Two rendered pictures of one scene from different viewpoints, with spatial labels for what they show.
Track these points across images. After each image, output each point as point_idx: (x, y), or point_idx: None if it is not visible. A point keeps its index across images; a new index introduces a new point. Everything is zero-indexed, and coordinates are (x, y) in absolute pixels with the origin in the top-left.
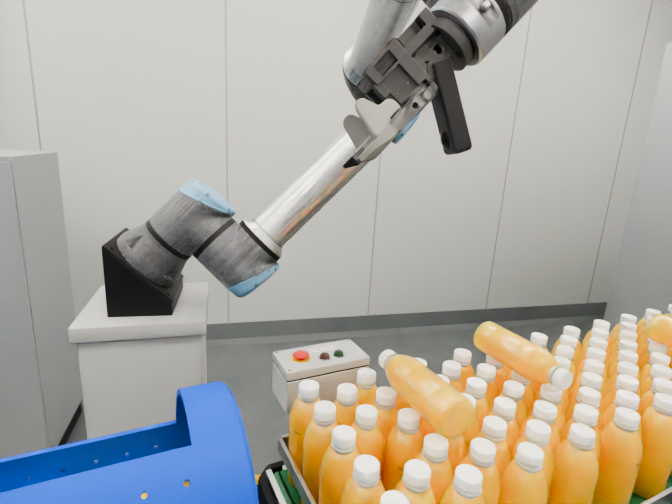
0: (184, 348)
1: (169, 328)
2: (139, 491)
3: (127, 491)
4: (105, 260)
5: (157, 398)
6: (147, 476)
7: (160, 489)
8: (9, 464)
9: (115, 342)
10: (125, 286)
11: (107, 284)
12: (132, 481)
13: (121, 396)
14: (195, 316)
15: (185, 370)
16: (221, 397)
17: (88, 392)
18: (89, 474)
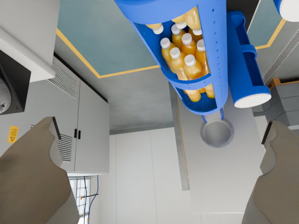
0: (2, 21)
1: (10, 42)
2: (212, 13)
3: (211, 17)
4: (24, 102)
5: (26, 10)
6: (208, 14)
7: (212, 5)
8: (151, 50)
9: (38, 56)
10: (19, 82)
11: (26, 89)
12: (208, 18)
13: (42, 28)
14: None
15: (6, 8)
16: (166, 2)
17: (53, 43)
18: (204, 34)
